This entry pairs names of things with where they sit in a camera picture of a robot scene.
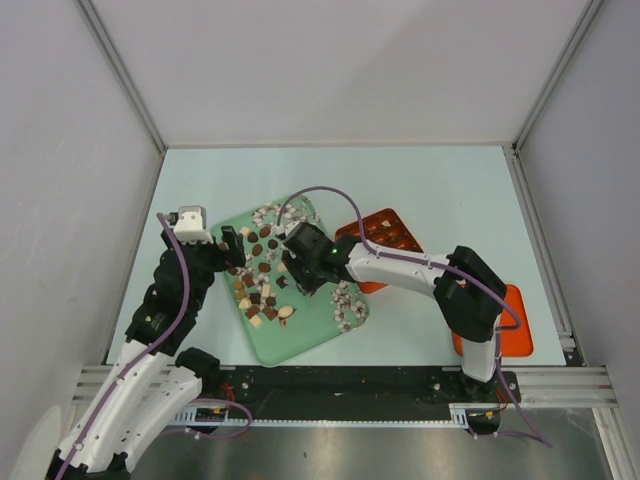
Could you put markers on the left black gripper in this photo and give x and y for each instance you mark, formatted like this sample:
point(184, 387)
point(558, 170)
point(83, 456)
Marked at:
point(235, 252)

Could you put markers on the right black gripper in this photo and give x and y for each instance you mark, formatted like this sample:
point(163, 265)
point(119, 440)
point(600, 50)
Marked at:
point(291, 263)

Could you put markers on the green floral tray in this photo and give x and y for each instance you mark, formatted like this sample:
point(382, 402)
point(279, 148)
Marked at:
point(334, 310)

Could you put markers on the orange chocolate box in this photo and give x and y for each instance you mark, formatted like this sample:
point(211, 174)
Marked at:
point(386, 228)

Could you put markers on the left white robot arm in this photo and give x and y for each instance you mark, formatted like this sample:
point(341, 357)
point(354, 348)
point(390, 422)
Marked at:
point(152, 378)

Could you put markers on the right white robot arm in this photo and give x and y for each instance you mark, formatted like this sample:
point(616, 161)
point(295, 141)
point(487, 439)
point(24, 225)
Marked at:
point(469, 294)

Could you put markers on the dark square chocolate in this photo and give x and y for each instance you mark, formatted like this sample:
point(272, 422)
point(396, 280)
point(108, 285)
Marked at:
point(282, 282)

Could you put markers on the white swirl oval chocolate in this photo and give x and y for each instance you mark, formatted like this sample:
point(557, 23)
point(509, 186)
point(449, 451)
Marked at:
point(285, 311)

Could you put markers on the brown square chocolate low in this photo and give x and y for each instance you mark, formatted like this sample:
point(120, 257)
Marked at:
point(270, 313)

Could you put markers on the white square chocolate low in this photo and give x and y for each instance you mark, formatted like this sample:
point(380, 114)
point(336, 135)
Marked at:
point(256, 321)

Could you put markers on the orange box lid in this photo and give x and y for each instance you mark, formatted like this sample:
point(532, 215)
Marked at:
point(517, 343)

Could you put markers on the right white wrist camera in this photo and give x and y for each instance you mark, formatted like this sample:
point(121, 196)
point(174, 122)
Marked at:
point(281, 231)

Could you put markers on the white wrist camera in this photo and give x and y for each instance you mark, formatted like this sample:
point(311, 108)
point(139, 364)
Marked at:
point(189, 225)
point(281, 231)

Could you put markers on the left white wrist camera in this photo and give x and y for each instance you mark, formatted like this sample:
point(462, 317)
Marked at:
point(189, 225)

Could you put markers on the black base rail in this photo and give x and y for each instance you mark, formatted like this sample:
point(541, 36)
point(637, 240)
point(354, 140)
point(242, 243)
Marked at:
point(348, 394)

